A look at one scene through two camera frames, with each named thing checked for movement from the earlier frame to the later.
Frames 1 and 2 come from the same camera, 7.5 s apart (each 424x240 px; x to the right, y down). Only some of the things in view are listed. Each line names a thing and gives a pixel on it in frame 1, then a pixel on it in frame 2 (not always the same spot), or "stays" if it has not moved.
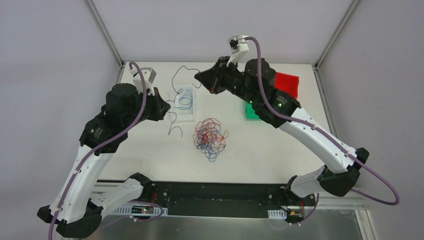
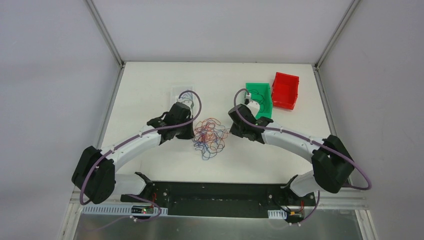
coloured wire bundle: x=209 y=138 stays
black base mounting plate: x=226 y=200 stays
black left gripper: x=159 y=106 -> x=187 y=133
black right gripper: x=216 y=77 -> x=237 y=130
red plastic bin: x=288 y=83 stays
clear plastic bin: x=183 y=104 stays
